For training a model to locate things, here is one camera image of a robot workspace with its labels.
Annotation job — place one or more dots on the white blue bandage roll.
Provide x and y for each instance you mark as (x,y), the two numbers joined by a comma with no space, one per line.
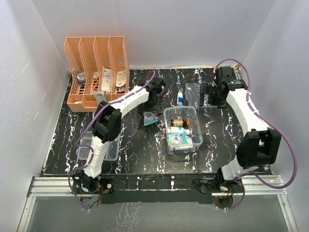
(180,98)

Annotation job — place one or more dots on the white green medicine bottle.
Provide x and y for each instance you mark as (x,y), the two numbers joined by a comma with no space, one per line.
(177,130)

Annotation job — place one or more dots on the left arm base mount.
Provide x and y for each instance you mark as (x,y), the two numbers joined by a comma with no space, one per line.
(103,189)

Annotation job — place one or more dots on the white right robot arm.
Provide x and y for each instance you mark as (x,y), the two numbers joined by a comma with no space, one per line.
(260,143)

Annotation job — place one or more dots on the clear plastic box lid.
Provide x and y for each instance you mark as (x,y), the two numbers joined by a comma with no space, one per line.
(192,94)

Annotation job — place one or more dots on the beige blister pack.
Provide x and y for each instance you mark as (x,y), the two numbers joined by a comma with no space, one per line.
(121,78)

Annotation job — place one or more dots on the aluminium frame rail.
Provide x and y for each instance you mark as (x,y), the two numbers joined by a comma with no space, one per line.
(142,205)

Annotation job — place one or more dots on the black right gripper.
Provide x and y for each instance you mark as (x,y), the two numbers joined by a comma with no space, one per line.
(204,89)

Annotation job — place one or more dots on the clear divided tray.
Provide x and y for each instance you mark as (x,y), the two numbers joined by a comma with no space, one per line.
(87,141)

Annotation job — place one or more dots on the round blue white tin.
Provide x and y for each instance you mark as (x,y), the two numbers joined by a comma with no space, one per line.
(81,78)

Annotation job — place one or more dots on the clear plastic storage box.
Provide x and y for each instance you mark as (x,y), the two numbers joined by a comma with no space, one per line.
(184,112)

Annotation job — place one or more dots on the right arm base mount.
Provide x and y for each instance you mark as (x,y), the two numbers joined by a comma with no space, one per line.
(217,185)

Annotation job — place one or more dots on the teal bandage packet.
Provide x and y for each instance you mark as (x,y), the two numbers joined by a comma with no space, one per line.
(149,118)
(178,139)

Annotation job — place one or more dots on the white paper packet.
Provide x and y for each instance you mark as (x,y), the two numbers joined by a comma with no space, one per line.
(106,81)

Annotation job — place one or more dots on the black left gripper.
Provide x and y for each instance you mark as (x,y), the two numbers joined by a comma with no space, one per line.
(157,108)

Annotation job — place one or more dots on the white medicine box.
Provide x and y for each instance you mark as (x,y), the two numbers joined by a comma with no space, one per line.
(99,95)

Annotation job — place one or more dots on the orange plastic file organizer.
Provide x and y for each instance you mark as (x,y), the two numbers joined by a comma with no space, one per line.
(90,55)

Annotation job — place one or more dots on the brown medicine bottle orange cap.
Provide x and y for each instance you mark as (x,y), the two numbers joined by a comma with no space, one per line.
(184,123)

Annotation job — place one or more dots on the white blue mask packet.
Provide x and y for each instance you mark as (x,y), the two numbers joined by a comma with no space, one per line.
(189,140)

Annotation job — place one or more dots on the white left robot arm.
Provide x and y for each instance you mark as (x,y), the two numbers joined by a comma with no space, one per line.
(107,122)

